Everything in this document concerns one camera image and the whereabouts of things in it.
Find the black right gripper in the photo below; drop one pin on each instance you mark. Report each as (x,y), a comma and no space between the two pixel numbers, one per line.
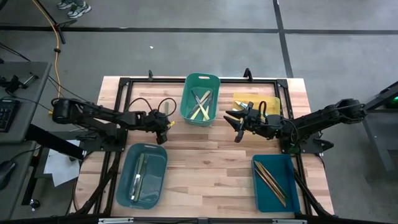
(264,126)

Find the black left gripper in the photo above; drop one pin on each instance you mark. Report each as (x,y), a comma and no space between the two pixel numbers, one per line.
(157,121)

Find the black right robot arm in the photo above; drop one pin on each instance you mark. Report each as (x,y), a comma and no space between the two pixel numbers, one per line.
(326,115)

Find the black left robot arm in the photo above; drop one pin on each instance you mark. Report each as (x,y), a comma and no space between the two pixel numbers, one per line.
(93,113)

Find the yellow translucent plastic tray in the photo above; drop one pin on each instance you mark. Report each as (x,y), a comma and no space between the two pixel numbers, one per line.
(273,104)

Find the large teal plastic bin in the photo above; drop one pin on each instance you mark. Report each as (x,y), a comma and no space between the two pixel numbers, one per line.
(155,180)

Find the green plastic bin with slot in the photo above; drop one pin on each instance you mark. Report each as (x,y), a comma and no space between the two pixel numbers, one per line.
(200,81)

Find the blue rectangular plastic bin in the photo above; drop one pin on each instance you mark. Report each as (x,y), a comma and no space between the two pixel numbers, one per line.
(289,180)

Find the white paper sheets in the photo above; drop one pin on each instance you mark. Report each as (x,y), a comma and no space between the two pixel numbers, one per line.
(59,168)

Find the black support beam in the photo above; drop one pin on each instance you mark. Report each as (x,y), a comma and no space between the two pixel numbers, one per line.
(53,141)

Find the grey desk top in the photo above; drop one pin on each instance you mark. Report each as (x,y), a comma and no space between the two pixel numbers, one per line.
(18,199)
(31,81)

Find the black round caster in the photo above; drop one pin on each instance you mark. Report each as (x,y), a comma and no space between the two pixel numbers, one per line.
(35,204)

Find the grey side table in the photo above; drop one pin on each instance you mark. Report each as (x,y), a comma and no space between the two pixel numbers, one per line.
(379,137)

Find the black tripod stand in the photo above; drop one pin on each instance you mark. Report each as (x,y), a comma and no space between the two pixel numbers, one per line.
(68,22)

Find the person's shoe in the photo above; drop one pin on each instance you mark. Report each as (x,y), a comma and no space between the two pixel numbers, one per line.
(79,10)
(65,4)

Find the black computer keyboard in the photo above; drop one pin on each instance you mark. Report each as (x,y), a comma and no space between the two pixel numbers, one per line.
(7,115)

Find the black tool on desk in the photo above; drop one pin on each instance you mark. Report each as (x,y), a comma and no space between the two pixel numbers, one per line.
(12,83)

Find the black computer mouse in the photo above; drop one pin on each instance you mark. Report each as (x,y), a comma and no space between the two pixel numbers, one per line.
(6,174)

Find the black aluminium rig frame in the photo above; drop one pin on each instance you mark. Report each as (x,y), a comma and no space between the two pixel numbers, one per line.
(236,81)

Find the black frame clamp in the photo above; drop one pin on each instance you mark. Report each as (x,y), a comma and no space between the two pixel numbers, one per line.
(247,74)
(150,74)

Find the silver metal bracket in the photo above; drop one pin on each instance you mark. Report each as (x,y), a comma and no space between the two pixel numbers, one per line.
(115,221)
(289,221)

